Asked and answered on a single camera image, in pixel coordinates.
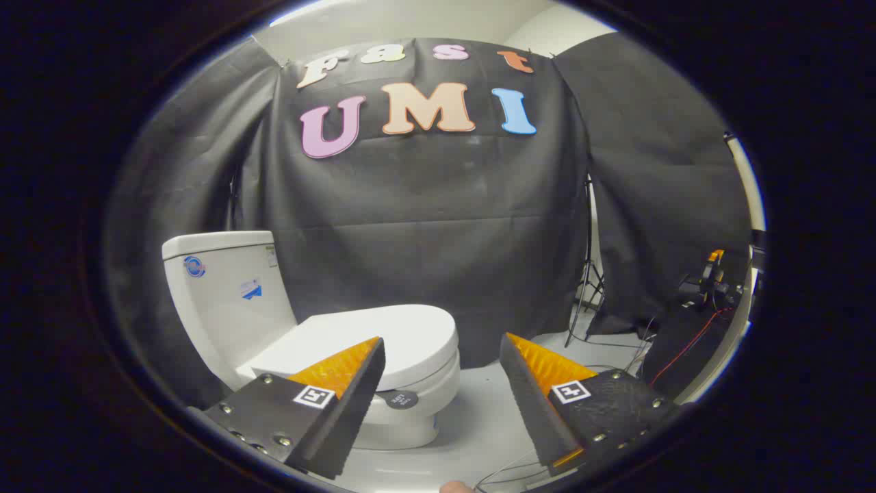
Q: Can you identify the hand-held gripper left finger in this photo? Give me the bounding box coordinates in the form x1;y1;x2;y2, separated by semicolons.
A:
203;336;386;480

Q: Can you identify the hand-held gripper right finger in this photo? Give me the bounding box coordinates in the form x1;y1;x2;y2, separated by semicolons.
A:
500;333;680;478

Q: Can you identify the white toilet lid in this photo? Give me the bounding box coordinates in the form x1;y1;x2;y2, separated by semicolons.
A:
236;305;459;392

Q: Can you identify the white ceramic toilet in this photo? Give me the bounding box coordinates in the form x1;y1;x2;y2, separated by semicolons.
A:
162;231;461;451

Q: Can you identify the dark cloth covered stand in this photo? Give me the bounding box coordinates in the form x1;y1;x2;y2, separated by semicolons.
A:
642;301;740;401

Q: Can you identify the black tripod light stand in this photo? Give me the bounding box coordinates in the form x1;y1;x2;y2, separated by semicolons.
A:
565;175;607;347

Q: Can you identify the black backdrop cloth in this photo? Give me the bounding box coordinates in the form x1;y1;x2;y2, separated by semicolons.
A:
233;38;591;370
553;31;753;338
103;38;283;412

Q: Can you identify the white tank cover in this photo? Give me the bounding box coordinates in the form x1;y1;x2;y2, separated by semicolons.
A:
162;231;276;261

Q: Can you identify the black and orange device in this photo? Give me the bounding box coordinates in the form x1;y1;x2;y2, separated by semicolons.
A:
678;249;745;316

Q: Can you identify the thin grey cable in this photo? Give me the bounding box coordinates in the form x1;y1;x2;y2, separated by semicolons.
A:
472;448;548;492

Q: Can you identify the thin red cable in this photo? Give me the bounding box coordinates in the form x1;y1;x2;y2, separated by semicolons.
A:
650;308;733;388

